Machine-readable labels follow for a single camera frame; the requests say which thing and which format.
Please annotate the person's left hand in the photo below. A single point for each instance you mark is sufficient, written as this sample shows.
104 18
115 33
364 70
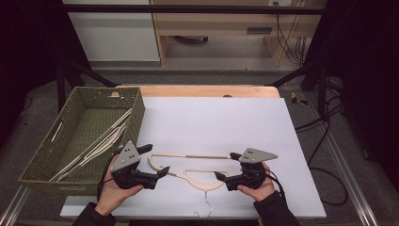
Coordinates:
109 194

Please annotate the black horizontal frame bar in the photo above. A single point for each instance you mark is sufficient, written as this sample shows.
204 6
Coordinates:
188 9

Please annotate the white table sheet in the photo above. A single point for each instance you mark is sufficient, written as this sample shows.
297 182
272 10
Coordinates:
204 125

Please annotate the person's right hand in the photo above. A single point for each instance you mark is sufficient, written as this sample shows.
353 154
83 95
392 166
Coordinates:
260 192

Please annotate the light wooden desk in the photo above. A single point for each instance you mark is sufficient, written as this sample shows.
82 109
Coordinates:
219 22

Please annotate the black curtain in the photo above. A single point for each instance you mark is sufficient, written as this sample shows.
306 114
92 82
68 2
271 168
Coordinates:
367 62
28 47

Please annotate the green woven basket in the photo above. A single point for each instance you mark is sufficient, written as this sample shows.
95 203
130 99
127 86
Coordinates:
78 125

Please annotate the yellow and black floor object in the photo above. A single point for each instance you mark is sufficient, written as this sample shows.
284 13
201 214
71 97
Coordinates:
295 99

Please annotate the white cabinet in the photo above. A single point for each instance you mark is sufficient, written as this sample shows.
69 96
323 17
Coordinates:
116 34

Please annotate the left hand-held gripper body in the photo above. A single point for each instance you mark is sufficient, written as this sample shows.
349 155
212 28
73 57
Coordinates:
128 174

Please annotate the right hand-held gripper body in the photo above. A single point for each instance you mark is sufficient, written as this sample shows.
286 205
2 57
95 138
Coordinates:
251 175

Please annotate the beige clothes hanger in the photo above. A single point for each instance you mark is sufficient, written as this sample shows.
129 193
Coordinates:
97 142
200 185
113 134

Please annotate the black metal stand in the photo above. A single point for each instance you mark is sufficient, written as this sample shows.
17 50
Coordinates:
321 91
61 84

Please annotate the aluminium rail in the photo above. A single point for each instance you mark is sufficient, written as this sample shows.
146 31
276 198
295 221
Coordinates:
14 205
351 175

